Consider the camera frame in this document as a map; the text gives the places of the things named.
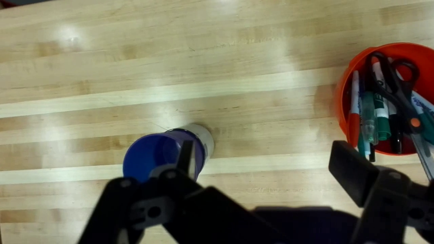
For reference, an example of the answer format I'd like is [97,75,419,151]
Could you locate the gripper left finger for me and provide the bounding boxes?
[77,140,289,244]

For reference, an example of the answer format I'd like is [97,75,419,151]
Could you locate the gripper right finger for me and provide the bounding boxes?
[328,140,434,244]

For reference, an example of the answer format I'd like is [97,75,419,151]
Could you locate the blue cup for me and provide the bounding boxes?
[122,129,208,184]

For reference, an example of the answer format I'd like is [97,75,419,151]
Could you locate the white cup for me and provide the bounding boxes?
[166,123,215,160]

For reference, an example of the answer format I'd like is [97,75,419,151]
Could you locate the black marker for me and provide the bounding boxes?
[388,102,404,155]

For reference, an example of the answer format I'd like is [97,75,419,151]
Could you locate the clear capped teal pen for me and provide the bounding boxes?
[357,91,379,158]

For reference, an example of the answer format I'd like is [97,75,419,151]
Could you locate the red capped white marker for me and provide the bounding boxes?
[348,70,361,148]

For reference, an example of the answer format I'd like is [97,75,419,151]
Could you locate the orange bowl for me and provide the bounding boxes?
[334,42,434,157]

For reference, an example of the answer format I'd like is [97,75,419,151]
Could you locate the black handled scissors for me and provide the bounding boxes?
[364,51,434,182]

